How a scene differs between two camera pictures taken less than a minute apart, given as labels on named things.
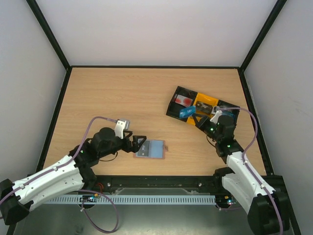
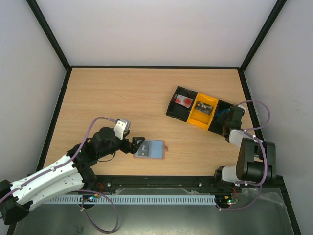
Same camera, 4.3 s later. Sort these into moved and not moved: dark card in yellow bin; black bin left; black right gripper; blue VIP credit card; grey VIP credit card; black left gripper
Moved: blue VIP credit card; black right gripper
Not moved: black left gripper; dark card in yellow bin; grey VIP credit card; black bin left
